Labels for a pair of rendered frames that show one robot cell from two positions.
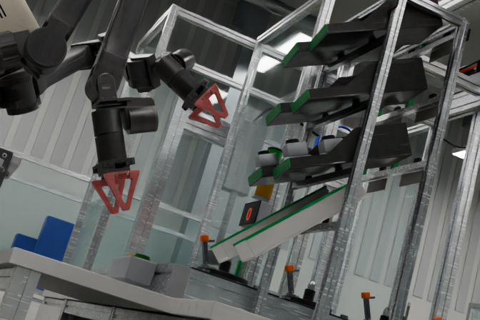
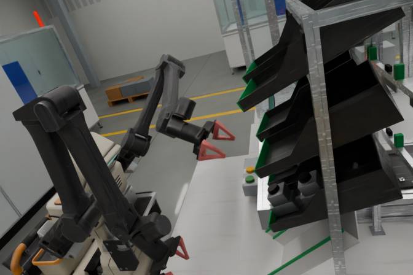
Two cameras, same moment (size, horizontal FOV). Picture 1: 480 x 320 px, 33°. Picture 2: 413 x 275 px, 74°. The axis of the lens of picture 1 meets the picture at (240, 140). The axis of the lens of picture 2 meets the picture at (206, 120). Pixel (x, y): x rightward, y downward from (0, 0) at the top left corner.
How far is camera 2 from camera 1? 156 cm
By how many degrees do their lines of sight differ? 52
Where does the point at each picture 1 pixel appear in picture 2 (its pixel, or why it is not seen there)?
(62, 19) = (69, 210)
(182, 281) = (267, 216)
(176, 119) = not seen: outside the picture
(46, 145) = not seen: outside the picture
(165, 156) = (271, 16)
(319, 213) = (316, 258)
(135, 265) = (246, 189)
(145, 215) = not seen: hidden behind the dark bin
